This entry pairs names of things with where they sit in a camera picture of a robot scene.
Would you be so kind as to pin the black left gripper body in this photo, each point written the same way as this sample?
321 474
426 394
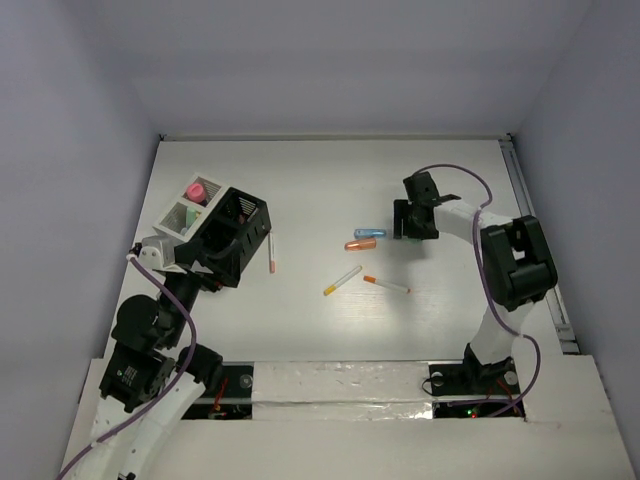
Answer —
195 270

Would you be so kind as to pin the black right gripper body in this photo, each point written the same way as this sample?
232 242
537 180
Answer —
416 230

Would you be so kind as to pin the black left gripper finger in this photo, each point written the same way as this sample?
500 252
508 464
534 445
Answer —
223 264
186 254

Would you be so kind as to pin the green highlighter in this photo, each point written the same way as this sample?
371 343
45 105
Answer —
191 216

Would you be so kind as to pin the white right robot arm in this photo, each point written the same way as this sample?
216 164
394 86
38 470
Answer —
516 270

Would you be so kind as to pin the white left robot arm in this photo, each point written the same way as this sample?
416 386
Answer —
155 373

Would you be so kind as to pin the white slotted container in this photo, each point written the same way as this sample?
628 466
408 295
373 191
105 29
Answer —
171 221

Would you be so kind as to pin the blue correction tape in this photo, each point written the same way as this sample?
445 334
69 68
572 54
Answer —
370 233

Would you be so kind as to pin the black slotted pen holder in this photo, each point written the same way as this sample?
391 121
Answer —
238 216

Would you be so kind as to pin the orange correction tape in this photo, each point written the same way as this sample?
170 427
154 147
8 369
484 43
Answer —
360 244

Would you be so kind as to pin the white pen pink cap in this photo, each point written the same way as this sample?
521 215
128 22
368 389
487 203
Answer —
272 253

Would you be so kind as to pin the white pen orange cap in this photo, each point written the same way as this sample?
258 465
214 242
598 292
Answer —
387 284

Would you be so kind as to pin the white pen yellow cap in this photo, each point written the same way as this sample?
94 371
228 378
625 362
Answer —
342 280

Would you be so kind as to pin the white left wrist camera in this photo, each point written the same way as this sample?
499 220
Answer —
156 253

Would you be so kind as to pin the metal rail on right edge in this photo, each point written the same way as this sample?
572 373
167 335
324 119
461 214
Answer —
537 252

